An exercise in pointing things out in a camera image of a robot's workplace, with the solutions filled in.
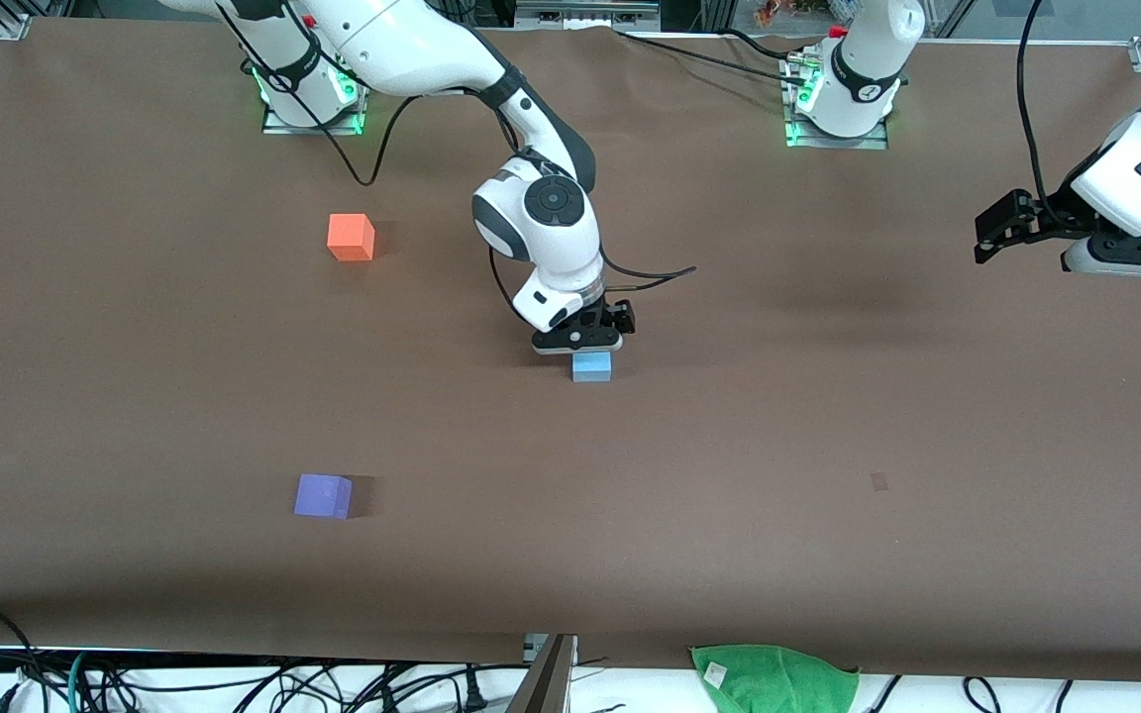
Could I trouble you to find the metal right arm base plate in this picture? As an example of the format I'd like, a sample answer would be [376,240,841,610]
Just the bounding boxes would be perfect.
[261,45,367,137]

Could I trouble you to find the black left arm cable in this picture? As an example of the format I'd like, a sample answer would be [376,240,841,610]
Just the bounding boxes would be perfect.
[1016,0,1072,231]

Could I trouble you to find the orange foam block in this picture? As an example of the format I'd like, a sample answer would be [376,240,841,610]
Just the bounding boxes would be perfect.
[327,213,376,262]

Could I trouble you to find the teal cable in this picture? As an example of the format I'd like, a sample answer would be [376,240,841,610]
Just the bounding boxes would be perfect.
[63,651,91,713]

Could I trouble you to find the aluminium frame rail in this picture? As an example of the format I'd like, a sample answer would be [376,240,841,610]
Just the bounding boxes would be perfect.
[515,0,663,32]

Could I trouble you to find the green microfiber cloth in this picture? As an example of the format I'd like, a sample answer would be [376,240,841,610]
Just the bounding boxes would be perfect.
[689,645,861,713]

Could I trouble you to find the brown paper table cover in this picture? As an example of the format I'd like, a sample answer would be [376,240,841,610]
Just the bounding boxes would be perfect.
[0,15,1141,684]

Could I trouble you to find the grey metal bracket post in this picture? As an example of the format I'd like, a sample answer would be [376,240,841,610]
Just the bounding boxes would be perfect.
[506,634,579,713]

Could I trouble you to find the purple foam block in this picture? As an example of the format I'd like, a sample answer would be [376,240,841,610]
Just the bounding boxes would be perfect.
[293,473,354,521]

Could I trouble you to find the black cable to left base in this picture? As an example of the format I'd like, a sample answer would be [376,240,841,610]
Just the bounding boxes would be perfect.
[615,28,819,90]

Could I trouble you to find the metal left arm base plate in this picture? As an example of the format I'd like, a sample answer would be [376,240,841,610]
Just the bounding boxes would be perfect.
[783,54,890,152]

